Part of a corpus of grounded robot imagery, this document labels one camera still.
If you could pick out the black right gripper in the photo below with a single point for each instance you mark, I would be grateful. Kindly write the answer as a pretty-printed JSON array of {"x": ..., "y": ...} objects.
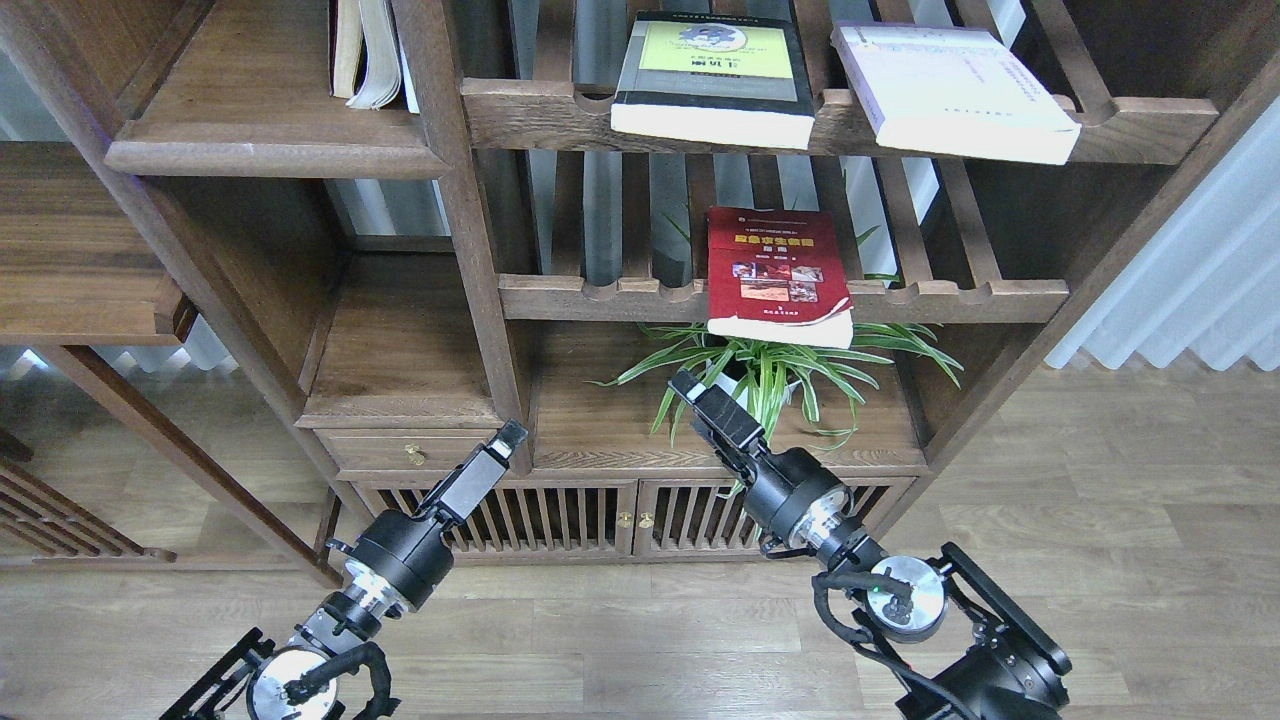
[{"x": 791, "y": 495}]

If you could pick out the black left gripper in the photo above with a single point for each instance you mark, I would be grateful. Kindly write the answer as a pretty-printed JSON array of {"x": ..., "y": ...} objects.
[{"x": 408, "y": 552}]

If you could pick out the red paperback book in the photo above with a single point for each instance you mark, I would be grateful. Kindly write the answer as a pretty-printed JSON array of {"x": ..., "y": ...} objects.
[{"x": 777, "y": 275}]

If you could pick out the white lavender book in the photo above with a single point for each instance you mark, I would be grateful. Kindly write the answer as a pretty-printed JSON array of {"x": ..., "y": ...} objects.
[{"x": 952, "y": 91}]

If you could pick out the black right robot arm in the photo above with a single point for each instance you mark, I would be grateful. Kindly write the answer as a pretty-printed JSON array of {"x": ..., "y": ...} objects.
[{"x": 875, "y": 600}]

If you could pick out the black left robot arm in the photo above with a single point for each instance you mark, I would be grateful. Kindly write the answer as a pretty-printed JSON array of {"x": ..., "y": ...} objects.
[{"x": 300, "y": 679}]

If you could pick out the upright cream books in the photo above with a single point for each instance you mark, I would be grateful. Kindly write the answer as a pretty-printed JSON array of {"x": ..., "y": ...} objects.
[{"x": 368, "y": 66}]

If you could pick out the white plant pot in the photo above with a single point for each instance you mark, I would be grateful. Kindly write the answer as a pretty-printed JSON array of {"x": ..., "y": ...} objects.
[{"x": 733, "y": 381}]

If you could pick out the brass drawer knob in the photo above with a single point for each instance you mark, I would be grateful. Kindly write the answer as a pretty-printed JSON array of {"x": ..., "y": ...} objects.
[{"x": 415, "y": 455}]

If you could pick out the green spider plant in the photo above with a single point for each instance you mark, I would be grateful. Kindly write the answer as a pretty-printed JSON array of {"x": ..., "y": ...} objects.
[{"x": 855, "y": 410}]

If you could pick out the dark wooden bookshelf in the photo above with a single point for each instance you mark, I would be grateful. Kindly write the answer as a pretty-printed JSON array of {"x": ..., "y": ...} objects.
[{"x": 391, "y": 279}]

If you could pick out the yellow and black book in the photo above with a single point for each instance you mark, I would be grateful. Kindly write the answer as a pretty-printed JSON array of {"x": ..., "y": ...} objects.
[{"x": 726, "y": 79}]

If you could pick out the white sheer curtain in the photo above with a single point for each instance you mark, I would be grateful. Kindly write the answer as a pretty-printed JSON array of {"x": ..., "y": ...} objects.
[{"x": 1208, "y": 282}]

